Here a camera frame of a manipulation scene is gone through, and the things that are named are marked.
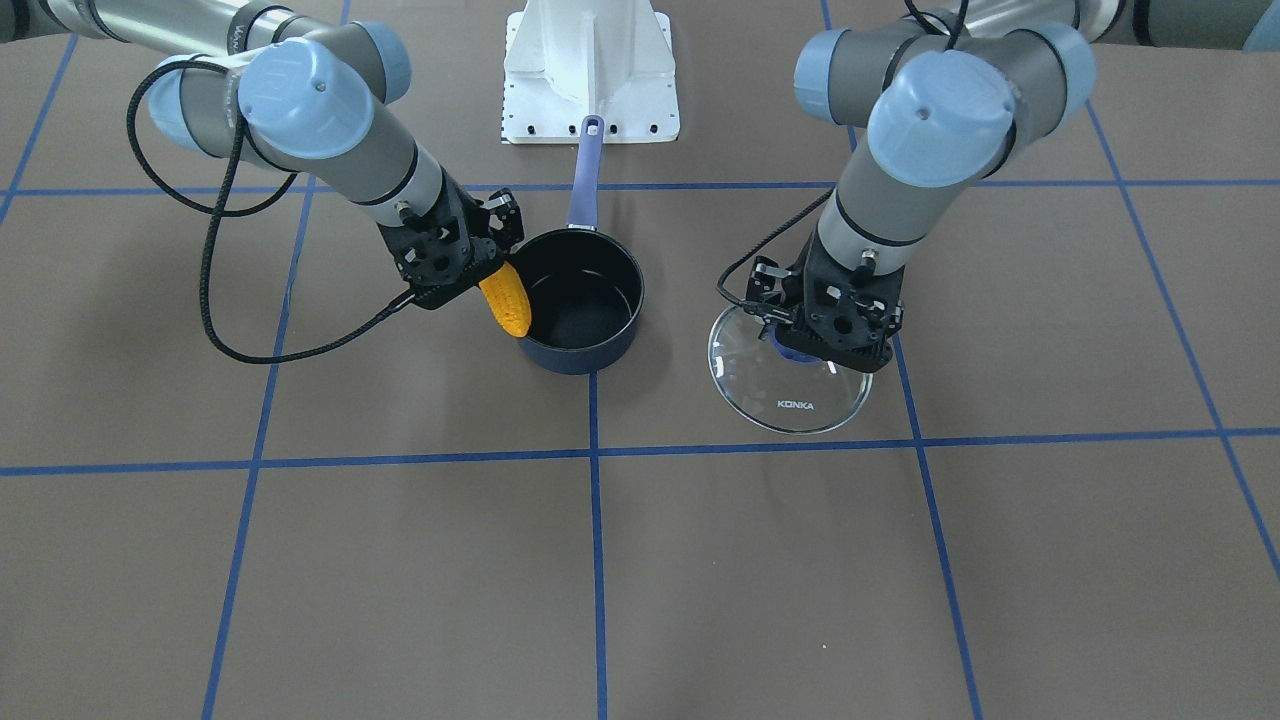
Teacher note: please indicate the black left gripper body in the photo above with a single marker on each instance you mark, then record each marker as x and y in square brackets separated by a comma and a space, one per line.
[768, 283]

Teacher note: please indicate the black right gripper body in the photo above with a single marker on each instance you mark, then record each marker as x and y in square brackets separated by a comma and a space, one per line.
[505, 215]

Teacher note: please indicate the yellow corn cob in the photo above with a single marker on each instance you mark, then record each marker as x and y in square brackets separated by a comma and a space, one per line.
[508, 300]

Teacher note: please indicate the glass pot lid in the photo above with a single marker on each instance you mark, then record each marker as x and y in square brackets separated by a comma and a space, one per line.
[776, 388]

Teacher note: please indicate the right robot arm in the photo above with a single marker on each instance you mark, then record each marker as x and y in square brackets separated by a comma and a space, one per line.
[312, 97]

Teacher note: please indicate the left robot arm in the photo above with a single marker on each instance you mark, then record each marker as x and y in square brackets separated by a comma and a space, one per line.
[945, 96]

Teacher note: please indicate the dark blue saucepan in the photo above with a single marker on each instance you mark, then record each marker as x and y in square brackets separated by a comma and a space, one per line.
[585, 288]

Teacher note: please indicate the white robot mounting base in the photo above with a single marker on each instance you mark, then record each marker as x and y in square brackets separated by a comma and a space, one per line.
[568, 60]

